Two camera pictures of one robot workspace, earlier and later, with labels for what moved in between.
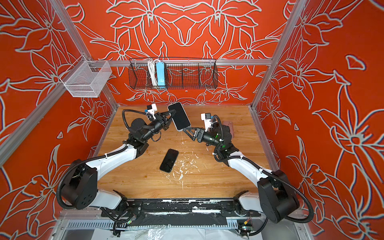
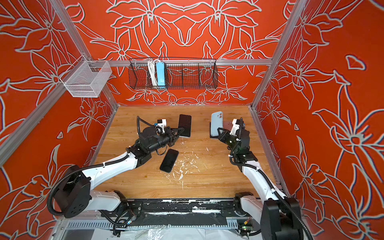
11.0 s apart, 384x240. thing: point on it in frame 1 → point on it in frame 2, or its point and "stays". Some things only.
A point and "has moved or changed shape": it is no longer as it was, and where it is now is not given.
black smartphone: x=168 y=162 stays
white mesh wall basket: x=86 y=78 stays
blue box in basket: x=160 y=70 stays
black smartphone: x=180 y=120 has moved or changed shape
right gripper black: x=200 y=134 → x=224 y=136
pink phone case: x=229 y=123 stays
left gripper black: x=160 y=118 → x=173 y=137
